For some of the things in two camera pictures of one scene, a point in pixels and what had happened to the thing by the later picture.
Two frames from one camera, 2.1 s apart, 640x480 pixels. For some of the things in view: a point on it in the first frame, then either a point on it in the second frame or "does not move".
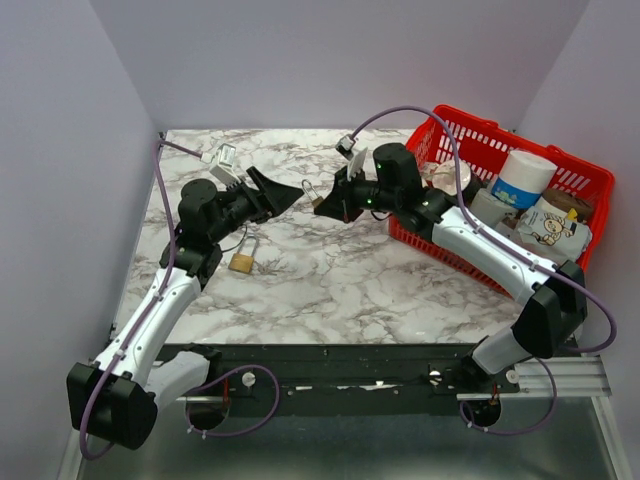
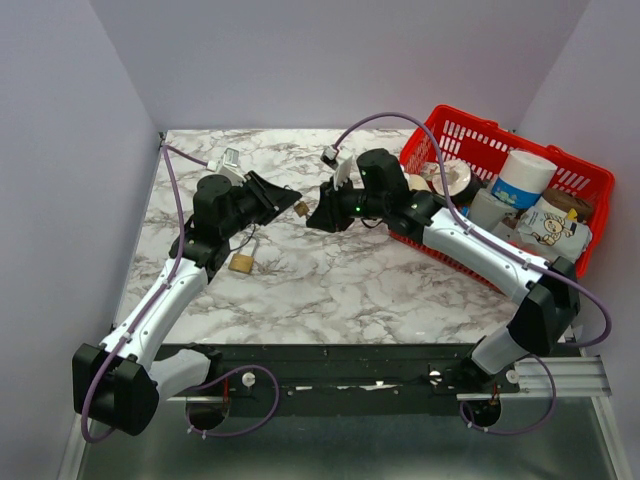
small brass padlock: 315,201 → 301,208
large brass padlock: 241,262 does not move
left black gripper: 272,199 does not move
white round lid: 444,177 does not move
